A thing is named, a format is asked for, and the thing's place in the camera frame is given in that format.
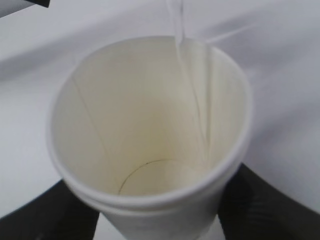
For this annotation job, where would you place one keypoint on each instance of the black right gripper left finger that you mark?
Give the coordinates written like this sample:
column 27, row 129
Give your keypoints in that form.
column 57, row 214

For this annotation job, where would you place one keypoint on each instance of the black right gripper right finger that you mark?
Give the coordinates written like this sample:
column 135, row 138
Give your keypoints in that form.
column 251, row 209

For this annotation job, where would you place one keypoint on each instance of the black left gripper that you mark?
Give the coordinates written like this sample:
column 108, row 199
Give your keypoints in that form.
column 43, row 3

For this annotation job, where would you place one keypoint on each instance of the white paper cup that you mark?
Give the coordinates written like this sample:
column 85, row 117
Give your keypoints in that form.
column 150, row 139

